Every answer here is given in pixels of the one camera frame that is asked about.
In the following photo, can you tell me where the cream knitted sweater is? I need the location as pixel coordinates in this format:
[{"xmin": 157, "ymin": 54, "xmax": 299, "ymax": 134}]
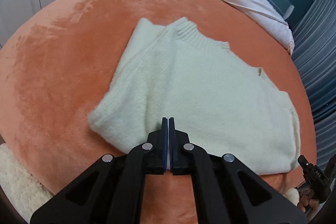
[{"xmin": 88, "ymin": 18, "xmax": 301, "ymax": 175}]

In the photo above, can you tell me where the right hand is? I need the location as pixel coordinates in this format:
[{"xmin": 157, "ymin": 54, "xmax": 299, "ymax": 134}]
[{"xmin": 297, "ymin": 190, "xmax": 319, "ymax": 214}]

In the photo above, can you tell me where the cream fluffy rug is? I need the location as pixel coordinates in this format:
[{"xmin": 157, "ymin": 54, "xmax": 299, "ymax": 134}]
[{"xmin": 0, "ymin": 143, "xmax": 54, "ymax": 223}]

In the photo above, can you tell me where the orange plush bed blanket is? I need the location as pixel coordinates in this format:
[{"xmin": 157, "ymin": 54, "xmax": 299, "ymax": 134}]
[{"xmin": 0, "ymin": 0, "xmax": 317, "ymax": 224}]

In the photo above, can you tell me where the grey blue curtain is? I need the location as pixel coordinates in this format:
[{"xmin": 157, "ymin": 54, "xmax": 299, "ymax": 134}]
[{"xmin": 292, "ymin": 0, "xmax": 335, "ymax": 169}]

